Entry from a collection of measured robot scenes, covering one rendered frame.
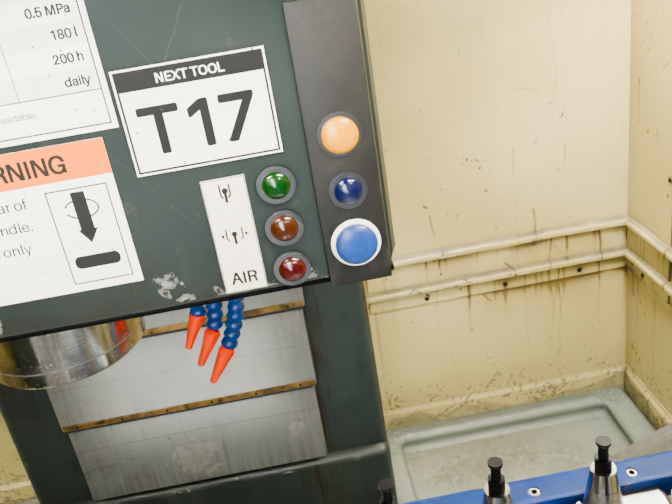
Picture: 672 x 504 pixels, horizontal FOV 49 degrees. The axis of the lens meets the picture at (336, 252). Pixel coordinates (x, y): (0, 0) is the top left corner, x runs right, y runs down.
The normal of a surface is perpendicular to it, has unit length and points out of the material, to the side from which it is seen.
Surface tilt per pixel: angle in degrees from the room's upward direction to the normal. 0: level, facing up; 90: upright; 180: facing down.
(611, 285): 90
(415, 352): 90
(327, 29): 90
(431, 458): 0
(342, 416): 90
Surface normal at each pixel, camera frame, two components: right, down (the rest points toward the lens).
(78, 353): 0.51, 0.29
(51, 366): 0.22, 0.38
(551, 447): -0.15, -0.90
